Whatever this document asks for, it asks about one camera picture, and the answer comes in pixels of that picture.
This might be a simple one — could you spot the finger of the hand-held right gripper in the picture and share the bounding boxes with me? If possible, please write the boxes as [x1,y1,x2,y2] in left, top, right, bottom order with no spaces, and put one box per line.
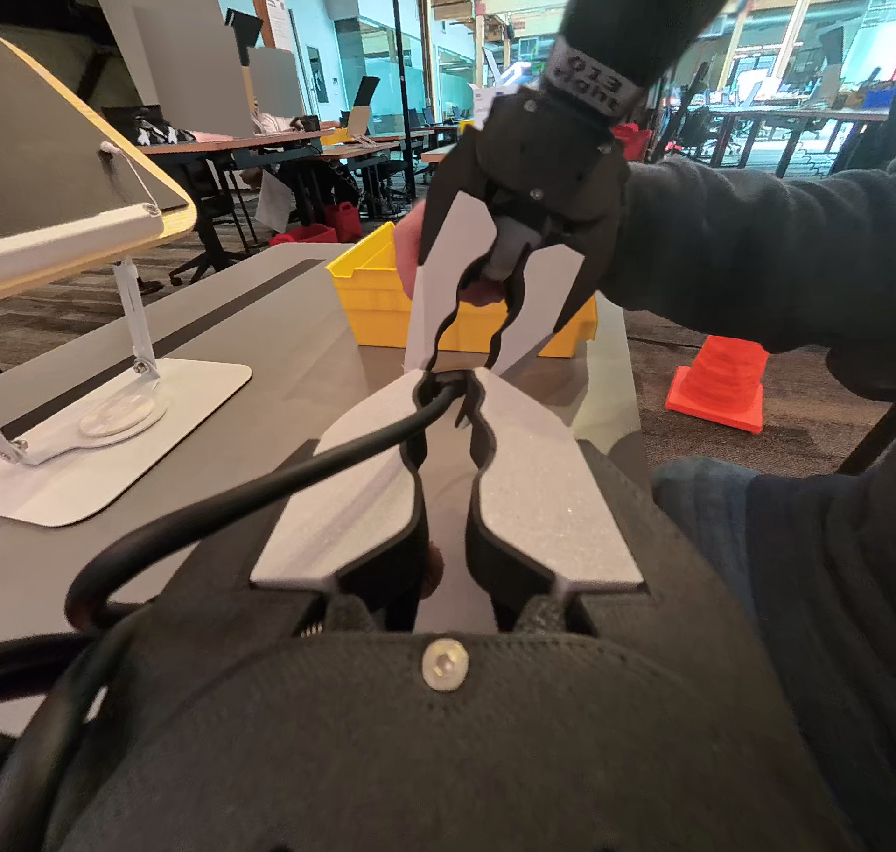
[405,191,499,374]
[483,243,588,377]

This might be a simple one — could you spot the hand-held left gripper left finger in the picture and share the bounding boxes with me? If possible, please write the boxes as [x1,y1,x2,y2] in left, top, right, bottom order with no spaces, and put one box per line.
[252,369,435,591]

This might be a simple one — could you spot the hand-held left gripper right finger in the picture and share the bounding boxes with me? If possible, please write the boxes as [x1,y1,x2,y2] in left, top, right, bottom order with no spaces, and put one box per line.
[465,366,645,598]

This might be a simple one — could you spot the thick smooth black cable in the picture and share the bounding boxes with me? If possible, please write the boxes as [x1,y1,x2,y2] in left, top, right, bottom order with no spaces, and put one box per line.
[0,369,470,852]

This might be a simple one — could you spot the yellow plastic bin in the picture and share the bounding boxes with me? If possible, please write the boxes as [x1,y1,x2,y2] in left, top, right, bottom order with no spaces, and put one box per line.
[327,222,600,360]

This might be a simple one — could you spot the person's right forearm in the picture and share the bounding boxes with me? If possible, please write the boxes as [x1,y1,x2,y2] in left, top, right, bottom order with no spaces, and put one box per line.
[602,152,896,405]

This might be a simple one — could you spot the person's right hand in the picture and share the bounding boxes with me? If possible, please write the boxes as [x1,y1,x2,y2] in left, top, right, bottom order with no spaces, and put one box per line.
[395,201,429,301]

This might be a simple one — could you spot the red plastic container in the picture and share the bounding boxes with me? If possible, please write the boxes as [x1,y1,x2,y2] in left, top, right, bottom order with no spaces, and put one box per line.
[614,121,655,164]

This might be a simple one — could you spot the red floor container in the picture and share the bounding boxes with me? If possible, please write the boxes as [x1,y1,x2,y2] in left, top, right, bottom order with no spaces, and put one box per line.
[271,222,340,246]
[322,201,368,244]

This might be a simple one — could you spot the person's blue jeans leg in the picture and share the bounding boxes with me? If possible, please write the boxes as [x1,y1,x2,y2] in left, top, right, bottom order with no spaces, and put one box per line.
[649,458,764,580]

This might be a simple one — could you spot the orange traffic cone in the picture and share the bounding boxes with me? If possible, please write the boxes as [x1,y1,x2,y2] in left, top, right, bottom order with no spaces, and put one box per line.
[665,337,770,436]

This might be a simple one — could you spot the white stand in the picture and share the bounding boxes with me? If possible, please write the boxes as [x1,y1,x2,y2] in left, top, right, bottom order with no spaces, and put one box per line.
[0,145,253,528]

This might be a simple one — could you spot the black office chair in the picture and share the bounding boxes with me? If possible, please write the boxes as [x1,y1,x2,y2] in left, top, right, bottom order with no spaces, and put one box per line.
[166,152,260,287]

